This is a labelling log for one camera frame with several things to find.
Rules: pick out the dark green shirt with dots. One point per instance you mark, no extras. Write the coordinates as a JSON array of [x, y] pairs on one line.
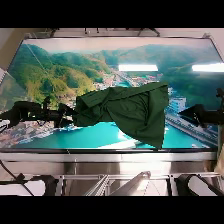
[[133, 110]]

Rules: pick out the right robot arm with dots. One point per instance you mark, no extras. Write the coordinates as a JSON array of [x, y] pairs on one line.
[[210, 116]]

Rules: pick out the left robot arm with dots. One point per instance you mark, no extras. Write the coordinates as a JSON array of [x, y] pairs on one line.
[[23, 111]]

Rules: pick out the silver frame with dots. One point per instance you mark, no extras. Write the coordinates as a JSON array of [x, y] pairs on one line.
[[133, 158]]

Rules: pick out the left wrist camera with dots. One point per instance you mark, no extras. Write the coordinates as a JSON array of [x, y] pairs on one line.
[[46, 102]]

